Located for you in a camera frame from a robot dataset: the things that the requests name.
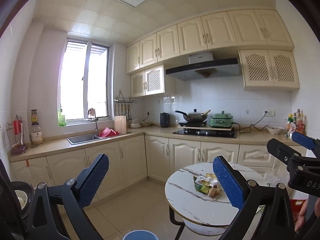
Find pile of trash wrappers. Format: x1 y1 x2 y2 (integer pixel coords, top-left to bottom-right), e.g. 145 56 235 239
193 173 223 200

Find blue plastic trash bin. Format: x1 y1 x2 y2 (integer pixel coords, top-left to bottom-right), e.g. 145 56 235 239
123 230 158 240

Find cream upper kitchen cabinets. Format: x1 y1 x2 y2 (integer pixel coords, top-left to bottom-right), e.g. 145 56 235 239
126 9 300 97

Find cream kitchen cabinets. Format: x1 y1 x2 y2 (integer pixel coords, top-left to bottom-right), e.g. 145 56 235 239
8 126 308 201
126 9 300 97

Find cream lower kitchen cabinets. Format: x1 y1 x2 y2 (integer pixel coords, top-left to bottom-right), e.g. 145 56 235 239
8 126 308 201

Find kitchen window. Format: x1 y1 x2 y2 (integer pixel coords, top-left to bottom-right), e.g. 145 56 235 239
58 38 110 125

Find person right hand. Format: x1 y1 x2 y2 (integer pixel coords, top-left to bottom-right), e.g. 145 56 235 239
295 196 320 232

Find white bowl on counter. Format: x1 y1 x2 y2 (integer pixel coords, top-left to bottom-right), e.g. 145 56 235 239
266 126 284 135

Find condiment bottles group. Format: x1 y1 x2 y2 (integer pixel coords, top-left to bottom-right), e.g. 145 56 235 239
286 109 306 139

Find green electric cooker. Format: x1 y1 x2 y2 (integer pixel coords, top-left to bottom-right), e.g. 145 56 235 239
209 111 233 128

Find round white marble table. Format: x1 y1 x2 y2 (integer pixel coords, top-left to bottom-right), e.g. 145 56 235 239
164 162 266 237

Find steel sink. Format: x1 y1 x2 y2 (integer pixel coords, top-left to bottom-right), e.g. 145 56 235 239
67 133 103 145

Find black gas stove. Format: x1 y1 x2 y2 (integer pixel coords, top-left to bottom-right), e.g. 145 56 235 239
173 121 237 138

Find glass jar with label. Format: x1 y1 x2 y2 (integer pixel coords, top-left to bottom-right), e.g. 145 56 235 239
30 109 43 145

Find green bottle on windowsill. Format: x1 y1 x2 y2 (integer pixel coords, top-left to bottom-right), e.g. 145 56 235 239
58 111 67 127

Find red utensil holder rack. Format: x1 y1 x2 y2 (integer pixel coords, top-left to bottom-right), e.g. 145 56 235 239
6 115 27 154

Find black wok with lid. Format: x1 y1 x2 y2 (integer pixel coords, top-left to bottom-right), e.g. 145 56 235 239
175 109 210 123

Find chrome faucet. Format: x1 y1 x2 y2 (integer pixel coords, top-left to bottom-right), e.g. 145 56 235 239
87 108 99 137

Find wooden cutting board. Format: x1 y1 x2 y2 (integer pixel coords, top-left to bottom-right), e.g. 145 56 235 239
114 115 127 134

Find black range hood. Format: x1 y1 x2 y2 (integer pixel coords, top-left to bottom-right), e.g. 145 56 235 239
165 52 241 81

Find hanging utensil rack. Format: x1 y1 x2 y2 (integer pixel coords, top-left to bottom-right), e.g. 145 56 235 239
113 90 137 120

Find black electric kettle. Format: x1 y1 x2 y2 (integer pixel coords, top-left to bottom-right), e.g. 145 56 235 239
160 112 170 128

